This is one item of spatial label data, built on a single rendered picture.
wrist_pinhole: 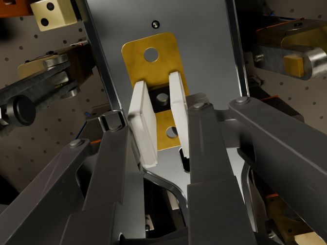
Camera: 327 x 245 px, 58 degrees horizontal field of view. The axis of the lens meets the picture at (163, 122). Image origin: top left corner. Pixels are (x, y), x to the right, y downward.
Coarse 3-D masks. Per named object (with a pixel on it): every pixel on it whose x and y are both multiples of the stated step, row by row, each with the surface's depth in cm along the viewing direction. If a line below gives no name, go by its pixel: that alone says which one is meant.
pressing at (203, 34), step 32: (96, 0) 42; (128, 0) 42; (160, 0) 42; (192, 0) 42; (224, 0) 42; (96, 32) 44; (128, 32) 44; (160, 32) 44; (192, 32) 44; (224, 32) 44; (96, 64) 45; (192, 64) 46; (224, 64) 46; (128, 96) 47; (160, 96) 48; (224, 96) 48; (160, 160) 52
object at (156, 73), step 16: (128, 48) 20; (144, 48) 20; (160, 48) 20; (176, 48) 20; (128, 64) 20; (144, 64) 20; (160, 64) 20; (176, 64) 20; (144, 80) 21; (160, 80) 21; (160, 112) 22; (160, 128) 22; (160, 144) 23; (176, 144) 23
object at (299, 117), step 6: (252, 78) 75; (252, 84) 71; (258, 84) 70; (264, 84) 78; (252, 90) 68; (258, 90) 67; (252, 96) 65; (258, 96) 64; (264, 96) 63; (270, 96) 62; (276, 96) 60; (264, 102) 59; (270, 102) 58; (276, 102) 57; (282, 102) 56; (276, 108) 54; (282, 108) 54; (288, 108) 53; (288, 114) 51; (294, 114) 50; (300, 114) 50; (300, 120) 50
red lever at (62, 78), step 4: (60, 72) 39; (64, 72) 39; (52, 76) 39; (56, 76) 39; (60, 76) 39; (64, 76) 39; (52, 80) 39; (56, 80) 39; (60, 80) 39; (64, 80) 40; (68, 80) 40; (56, 84) 39; (60, 84) 40; (64, 84) 40
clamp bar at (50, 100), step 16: (64, 64) 39; (32, 80) 32; (48, 80) 37; (0, 96) 27; (16, 96) 26; (32, 96) 33; (48, 96) 35; (0, 112) 26; (16, 112) 25; (32, 112) 27; (0, 128) 27
